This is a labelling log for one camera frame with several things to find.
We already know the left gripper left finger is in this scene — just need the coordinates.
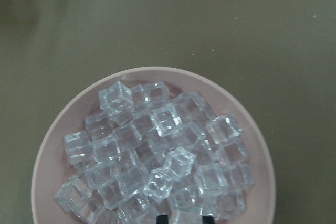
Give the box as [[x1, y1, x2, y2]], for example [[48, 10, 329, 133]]
[[156, 215, 169, 224]]

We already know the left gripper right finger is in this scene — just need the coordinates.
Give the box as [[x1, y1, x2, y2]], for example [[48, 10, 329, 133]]
[[202, 216, 215, 224]]

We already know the pink bowl of ice cubes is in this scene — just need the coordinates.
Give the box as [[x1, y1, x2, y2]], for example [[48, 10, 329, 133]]
[[31, 67, 276, 223]]

